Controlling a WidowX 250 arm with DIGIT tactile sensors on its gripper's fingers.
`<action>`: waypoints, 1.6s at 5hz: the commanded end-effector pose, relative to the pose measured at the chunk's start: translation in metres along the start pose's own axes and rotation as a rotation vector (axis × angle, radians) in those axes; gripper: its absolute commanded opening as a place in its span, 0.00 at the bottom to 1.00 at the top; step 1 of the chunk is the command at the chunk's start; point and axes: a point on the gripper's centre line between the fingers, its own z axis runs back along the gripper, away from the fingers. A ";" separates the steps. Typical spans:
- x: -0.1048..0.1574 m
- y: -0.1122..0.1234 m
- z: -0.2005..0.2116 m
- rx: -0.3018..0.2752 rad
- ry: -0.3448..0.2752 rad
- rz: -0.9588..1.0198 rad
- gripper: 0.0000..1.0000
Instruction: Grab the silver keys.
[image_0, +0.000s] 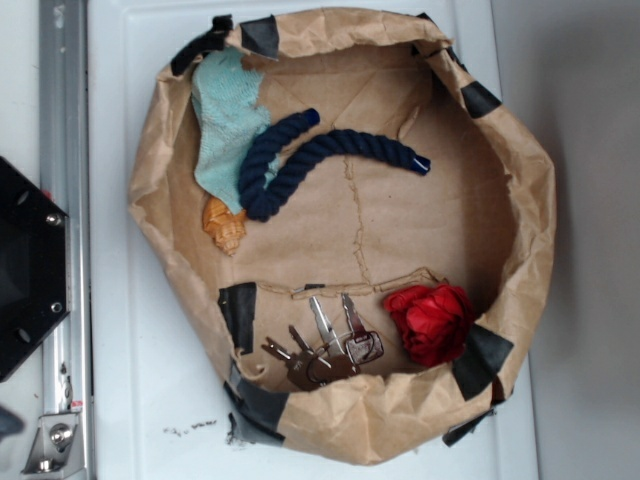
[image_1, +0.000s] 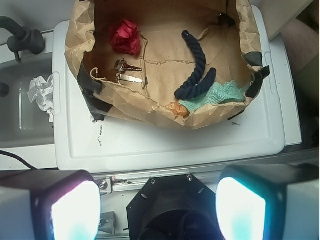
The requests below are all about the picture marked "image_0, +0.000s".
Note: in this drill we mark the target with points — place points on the silver keys bunch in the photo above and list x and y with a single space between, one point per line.
338 358

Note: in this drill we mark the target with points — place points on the brown paper bag bin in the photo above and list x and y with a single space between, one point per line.
483 219

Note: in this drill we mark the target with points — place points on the orange seashell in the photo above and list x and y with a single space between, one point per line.
225 228

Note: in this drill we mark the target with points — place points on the red fabric rose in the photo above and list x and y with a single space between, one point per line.
433 322

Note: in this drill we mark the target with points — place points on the light teal cloth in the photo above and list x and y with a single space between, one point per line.
224 98

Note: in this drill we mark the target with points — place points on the aluminium rail frame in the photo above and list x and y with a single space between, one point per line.
64 173

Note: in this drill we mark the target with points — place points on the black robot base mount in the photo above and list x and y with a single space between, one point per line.
33 268

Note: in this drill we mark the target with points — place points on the metal corner bracket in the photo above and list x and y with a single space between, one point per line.
56 450

